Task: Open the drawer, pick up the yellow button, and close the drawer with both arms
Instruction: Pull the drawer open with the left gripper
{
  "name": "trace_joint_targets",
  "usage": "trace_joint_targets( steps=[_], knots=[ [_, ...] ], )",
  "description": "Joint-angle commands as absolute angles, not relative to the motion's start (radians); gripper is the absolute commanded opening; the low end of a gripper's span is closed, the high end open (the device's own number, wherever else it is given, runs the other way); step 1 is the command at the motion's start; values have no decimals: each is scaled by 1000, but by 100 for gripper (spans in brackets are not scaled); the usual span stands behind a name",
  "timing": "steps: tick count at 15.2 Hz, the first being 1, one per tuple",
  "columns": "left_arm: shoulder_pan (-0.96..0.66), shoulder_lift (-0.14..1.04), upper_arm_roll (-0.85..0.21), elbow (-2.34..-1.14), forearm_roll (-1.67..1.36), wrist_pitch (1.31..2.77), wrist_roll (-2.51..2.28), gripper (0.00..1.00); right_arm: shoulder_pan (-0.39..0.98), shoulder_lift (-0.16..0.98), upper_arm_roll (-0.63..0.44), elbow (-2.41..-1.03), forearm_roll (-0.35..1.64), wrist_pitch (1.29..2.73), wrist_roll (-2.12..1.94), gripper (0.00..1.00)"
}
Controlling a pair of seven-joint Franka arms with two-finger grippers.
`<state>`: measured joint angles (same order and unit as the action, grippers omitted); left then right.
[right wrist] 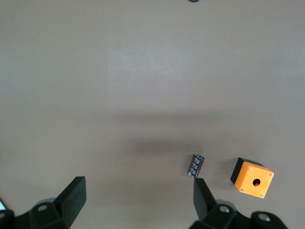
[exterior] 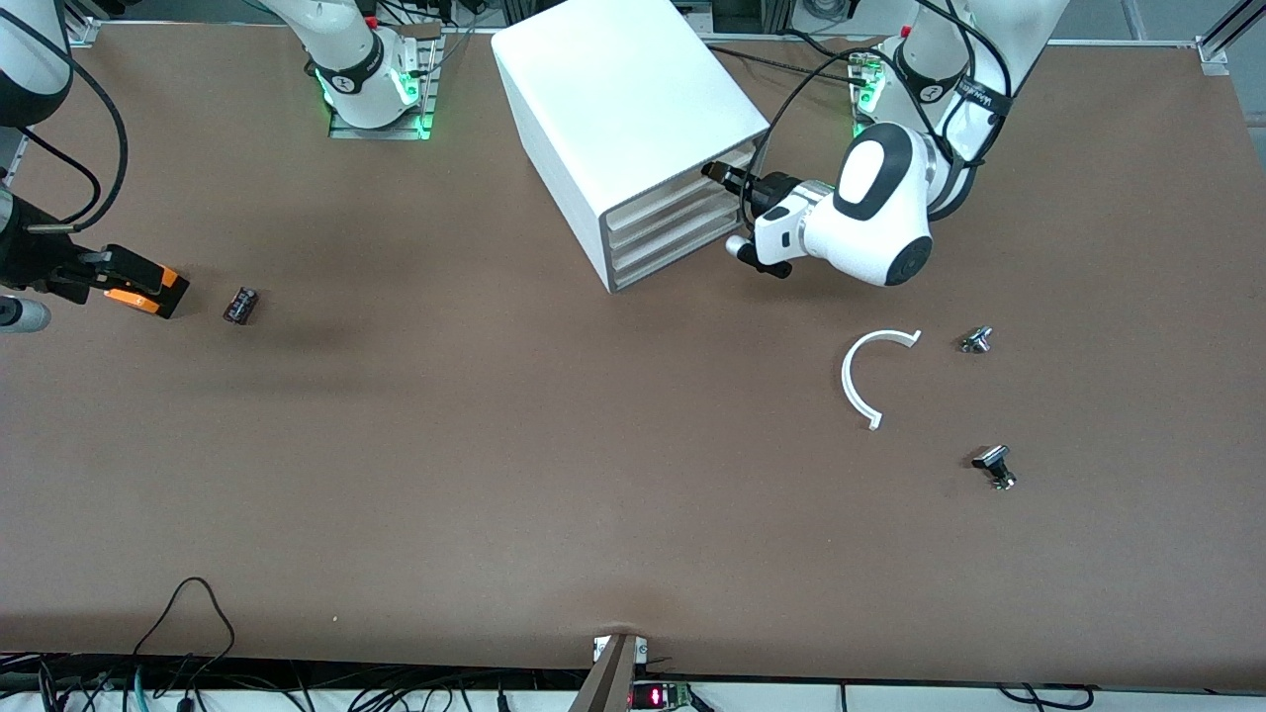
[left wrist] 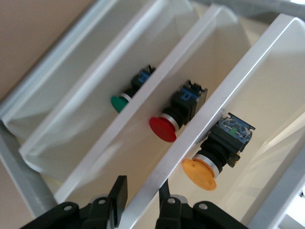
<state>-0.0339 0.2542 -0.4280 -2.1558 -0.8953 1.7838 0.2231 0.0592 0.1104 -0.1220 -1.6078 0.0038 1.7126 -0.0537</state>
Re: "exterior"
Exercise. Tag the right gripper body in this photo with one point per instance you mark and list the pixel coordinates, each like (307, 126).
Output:
(30, 259)

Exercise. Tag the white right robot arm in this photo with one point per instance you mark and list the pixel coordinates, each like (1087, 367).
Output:
(356, 40)

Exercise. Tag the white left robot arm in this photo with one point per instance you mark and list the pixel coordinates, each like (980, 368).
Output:
(870, 227)

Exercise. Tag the white closed drawer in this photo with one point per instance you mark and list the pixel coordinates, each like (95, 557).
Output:
(673, 222)
(673, 247)

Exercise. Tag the black cylindrical capacitor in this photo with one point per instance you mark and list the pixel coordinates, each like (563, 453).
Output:
(240, 305)

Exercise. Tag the white curved plastic arc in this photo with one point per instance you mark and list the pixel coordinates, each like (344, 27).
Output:
(847, 381)

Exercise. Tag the small silver metal knob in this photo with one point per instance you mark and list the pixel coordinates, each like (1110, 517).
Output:
(976, 340)

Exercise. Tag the black-headed metal bolt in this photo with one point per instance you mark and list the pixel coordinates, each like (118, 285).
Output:
(992, 460)

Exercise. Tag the small red LED device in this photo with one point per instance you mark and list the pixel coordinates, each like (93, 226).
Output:
(658, 697)

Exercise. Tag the orange black button enclosure box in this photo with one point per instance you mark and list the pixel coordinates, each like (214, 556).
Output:
(138, 300)

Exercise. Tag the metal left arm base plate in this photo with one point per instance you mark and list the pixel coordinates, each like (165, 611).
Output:
(859, 99)

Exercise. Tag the aluminium frame rail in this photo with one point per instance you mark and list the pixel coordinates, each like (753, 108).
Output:
(1212, 49)
(79, 25)

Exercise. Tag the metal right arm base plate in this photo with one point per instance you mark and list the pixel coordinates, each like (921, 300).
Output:
(381, 133)

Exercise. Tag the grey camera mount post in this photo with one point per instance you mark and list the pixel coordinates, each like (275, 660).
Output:
(613, 682)

